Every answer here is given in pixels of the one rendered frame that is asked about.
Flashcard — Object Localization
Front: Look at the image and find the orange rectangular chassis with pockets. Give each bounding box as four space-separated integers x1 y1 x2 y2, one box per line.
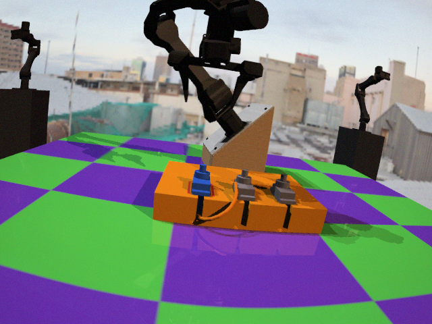
153 161 327 234

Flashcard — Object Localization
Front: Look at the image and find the blue micro servo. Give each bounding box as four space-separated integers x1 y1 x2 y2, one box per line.
192 164 238 221

